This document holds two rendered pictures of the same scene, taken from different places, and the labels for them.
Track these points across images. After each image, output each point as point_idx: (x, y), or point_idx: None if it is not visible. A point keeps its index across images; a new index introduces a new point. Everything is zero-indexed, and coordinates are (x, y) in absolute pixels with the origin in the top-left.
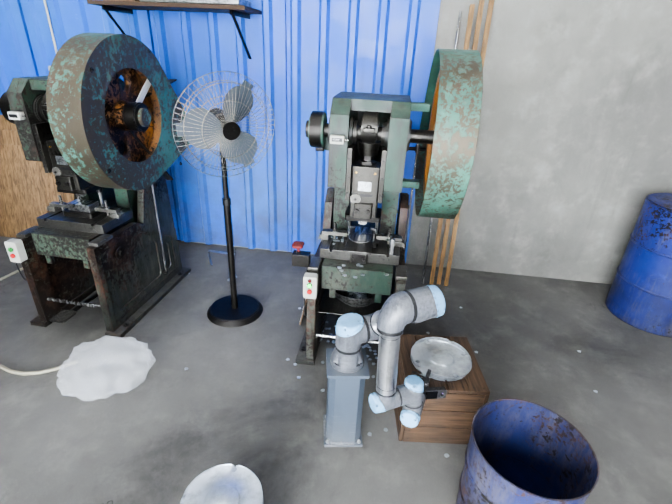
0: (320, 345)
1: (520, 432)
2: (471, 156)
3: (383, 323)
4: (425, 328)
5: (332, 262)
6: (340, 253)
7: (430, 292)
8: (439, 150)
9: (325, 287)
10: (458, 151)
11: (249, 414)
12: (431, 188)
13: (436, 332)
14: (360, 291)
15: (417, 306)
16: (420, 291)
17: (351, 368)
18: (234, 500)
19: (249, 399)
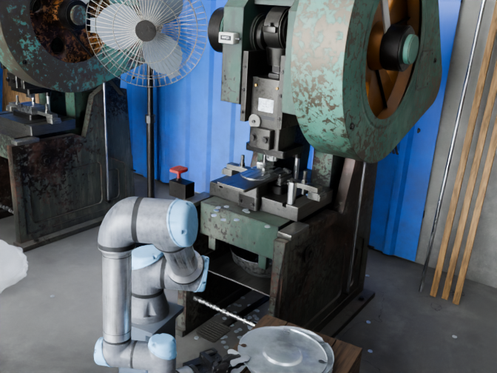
0: (211, 320)
1: None
2: (340, 52)
3: (99, 231)
4: (371, 345)
5: (217, 201)
6: (231, 192)
7: (168, 205)
8: (300, 42)
9: (204, 232)
10: (323, 44)
11: (68, 360)
12: (299, 99)
13: (384, 354)
14: (241, 246)
15: (137, 216)
16: (156, 200)
17: (136, 317)
18: None
19: (82, 345)
